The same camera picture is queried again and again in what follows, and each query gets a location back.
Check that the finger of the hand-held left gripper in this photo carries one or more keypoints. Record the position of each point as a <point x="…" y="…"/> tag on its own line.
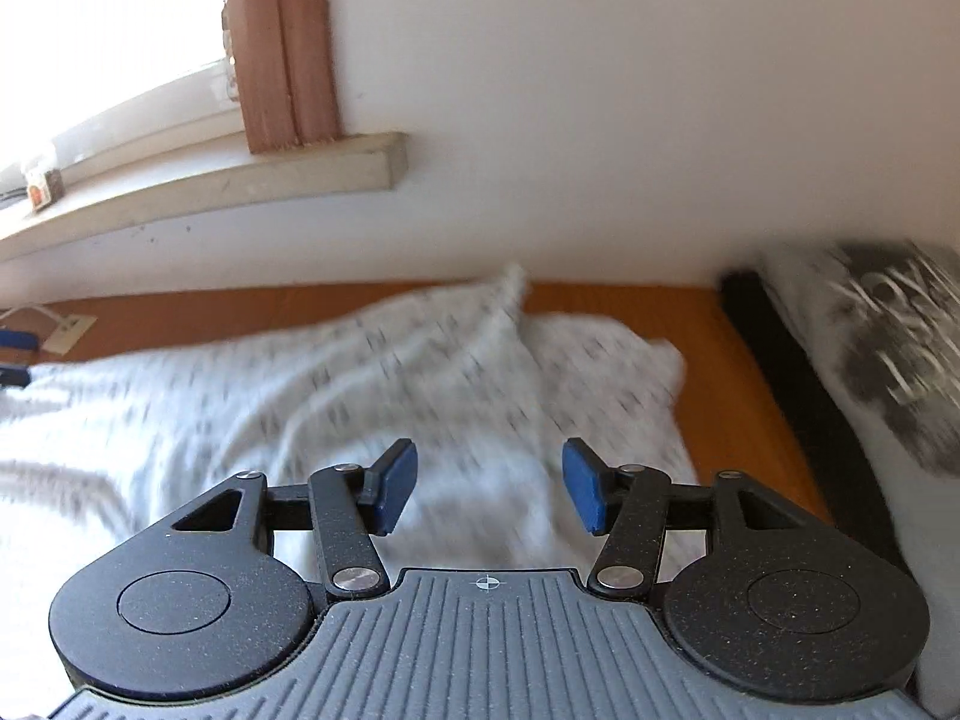
<point x="13" y="376"/>
<point x="16" y="340"/>

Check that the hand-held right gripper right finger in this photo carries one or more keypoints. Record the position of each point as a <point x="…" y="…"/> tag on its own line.
<point x="585" y="484"/>

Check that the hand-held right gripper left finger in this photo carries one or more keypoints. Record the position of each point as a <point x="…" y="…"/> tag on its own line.
<point x="394" y="484"/>

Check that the white checker-print garment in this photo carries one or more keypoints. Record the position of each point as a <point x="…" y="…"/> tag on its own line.
<point x="262" y="390"/>

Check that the black folded clothes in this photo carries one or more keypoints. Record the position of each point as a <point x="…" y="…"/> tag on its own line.
<point x="787" y="375"/>

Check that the white bottle orange label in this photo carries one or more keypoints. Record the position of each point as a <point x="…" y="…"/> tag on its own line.
<point x="37" y="187"/>

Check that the small brown box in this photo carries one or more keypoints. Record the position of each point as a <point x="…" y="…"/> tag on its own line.
<point x="54" y="185"/>

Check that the cream stone window sill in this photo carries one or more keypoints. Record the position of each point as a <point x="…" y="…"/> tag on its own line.
<point x="225" y="180"/>

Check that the white framed window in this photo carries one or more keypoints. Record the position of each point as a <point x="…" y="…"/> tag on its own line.
<point x="112" y="30"/>

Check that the grey printed t-shirt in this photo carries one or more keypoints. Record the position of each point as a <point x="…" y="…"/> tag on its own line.
<point x="900" y="360"/>

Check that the wooden window frame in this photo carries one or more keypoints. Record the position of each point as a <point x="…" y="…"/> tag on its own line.
<point x="277" y="52"/>

